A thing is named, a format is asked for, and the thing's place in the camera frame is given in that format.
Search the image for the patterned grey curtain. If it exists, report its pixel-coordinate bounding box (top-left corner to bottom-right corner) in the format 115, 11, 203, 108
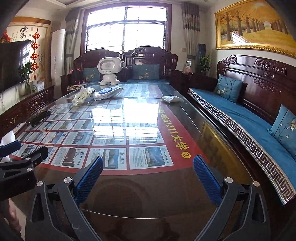
181, 2, 200, 61
64, 9, 82, 76

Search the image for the red knot hanging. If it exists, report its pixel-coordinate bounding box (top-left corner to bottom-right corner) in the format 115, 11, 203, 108
31, 28, 41, 72

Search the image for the calligraphy wall mural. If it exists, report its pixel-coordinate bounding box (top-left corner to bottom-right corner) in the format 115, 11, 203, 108
6, 23, 52, 86

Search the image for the blue embroidered pillow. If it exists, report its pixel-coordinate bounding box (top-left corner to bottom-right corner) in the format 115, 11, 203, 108
132, 64, 160, 80
82, 67, 100, 82
267, 104, 296, 160
214, 74, 244, 103

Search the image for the dark wooden side table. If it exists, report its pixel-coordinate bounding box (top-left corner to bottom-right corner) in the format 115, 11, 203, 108
179, 71, 219, 99

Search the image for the white toy robot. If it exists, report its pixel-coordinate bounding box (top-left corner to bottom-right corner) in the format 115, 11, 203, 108
97, 56, 123, 86

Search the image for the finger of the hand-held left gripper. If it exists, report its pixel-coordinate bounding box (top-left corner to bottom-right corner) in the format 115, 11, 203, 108
0, 146, 49, 174
0, 140, 22, 158

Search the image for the dark tool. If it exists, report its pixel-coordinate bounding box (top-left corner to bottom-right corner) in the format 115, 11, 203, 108
27, 111, 52, 127

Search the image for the long carved wooden sofa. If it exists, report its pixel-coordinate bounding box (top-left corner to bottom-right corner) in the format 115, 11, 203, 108
187, 54, 296, 207

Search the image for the white crumpled wrapper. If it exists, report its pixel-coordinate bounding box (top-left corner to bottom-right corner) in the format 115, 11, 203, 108
72, 87, 96, 106

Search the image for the carved wooden armchair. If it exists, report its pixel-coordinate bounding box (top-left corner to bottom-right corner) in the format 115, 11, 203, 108
60, 49, 122, 92
121, 46, 179, 82

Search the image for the large window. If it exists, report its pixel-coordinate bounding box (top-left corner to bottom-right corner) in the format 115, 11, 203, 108
81, 4, 172, 55

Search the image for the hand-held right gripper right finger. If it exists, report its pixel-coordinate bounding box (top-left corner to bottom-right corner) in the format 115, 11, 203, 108
193, 155, 271, 241

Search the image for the flat white wrapper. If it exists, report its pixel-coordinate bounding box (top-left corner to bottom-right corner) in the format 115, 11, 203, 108
161, 95, 184, 103

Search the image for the dark tower appliance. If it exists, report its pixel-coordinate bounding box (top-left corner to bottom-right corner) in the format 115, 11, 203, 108
198, 44, 207, 75

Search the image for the green bamboo plant in vase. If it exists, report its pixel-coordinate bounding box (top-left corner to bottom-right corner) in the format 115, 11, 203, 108
18, 62, 35, 95

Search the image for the red bordered printed poster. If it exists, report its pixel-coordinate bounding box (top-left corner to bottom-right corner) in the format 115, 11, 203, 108
14, 83, 210, 176

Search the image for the green potted plant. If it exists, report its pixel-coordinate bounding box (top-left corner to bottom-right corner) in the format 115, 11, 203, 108
198, 54, 213, 75

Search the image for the black television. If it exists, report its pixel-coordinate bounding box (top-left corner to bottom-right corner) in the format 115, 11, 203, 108
0, 42, 35, 93

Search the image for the person's left hand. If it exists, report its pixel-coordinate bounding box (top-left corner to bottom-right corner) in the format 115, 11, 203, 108
8, 200, 23, 233

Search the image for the white standing air conditioner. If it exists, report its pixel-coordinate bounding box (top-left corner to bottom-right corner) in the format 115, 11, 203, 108
51, 29, 66, 87

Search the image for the blue and white packet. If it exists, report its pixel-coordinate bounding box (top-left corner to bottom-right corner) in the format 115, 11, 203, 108
92, 86, 124, 101

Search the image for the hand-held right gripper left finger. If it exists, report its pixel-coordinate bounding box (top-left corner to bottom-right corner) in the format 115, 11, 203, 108
25, 156, 104, 241

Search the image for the gold framed tree painting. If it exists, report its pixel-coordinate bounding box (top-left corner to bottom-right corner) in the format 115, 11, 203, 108
215, 0, 296, 58

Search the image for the dark wooden television cabinet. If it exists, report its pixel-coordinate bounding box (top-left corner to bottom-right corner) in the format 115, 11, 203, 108
0, 85, 55, 133

